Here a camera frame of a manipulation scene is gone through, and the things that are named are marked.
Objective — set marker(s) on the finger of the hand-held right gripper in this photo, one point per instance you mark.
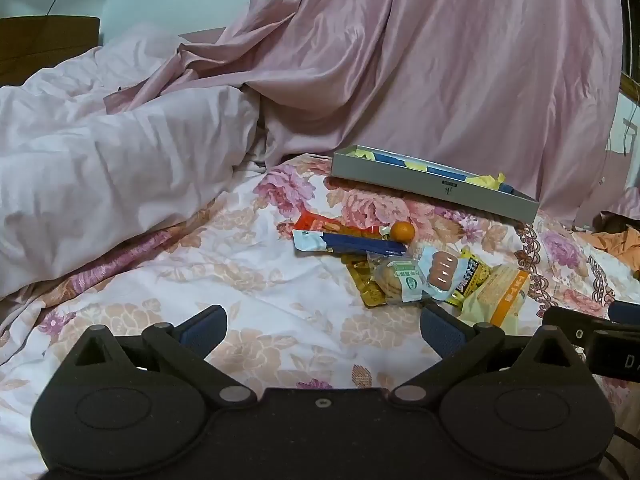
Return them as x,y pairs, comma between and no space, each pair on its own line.
572,325

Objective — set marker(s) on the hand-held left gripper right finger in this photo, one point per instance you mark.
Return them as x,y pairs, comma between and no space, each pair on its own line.
441,331

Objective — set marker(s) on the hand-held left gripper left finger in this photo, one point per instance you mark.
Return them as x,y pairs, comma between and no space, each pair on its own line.
200,332

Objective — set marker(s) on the light blue sausage packet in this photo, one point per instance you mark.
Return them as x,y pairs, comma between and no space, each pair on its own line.
440,272

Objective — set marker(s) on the yellow green snack packet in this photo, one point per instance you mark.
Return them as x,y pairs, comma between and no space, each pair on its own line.
475,275

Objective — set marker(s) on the clear biscuit packet green label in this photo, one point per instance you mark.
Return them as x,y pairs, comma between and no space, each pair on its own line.
395,282

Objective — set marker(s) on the yellow orange cake packet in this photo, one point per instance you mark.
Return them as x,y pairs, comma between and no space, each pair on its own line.
500,295

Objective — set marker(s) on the golden brown snack packet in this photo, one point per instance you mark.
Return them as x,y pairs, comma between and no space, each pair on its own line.
367,287

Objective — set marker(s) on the small orange kumquat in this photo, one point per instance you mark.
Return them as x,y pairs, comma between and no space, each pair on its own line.
402,231

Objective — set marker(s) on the blue white stick packet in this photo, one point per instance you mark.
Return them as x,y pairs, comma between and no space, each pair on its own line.
345,243

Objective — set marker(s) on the grey shallow cardboard box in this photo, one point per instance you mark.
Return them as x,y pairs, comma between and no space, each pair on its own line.
400,180

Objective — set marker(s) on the red dried tofu packet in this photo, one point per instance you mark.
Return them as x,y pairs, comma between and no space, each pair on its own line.
312,222

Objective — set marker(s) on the floral bed sheet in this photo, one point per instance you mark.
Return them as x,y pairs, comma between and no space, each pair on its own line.
200,280

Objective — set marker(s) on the orange cloth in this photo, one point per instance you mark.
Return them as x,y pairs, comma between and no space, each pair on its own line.
617,247

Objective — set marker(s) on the pale pink duvet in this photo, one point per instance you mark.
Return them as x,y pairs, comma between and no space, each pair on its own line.
100,160

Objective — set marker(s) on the pink satin sheet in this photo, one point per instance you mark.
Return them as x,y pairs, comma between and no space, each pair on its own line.
400,60

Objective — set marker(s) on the wooden headboard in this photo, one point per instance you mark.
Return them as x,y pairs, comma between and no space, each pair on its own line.
40,45

